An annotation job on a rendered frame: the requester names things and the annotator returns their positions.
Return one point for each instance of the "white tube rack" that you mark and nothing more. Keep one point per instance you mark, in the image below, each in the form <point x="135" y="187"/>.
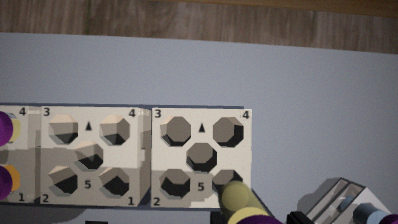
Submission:
<point x="337" y="193"/>

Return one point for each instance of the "grey bench mat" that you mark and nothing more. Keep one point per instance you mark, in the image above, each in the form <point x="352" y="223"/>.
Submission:
<point x="317" y="114"/>

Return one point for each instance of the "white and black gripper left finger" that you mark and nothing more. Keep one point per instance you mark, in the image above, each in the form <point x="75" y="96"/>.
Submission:
<point x="217" y="218"/>

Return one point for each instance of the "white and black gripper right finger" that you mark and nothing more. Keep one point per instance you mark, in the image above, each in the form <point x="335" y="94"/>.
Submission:
<point x="298" y="217"/>

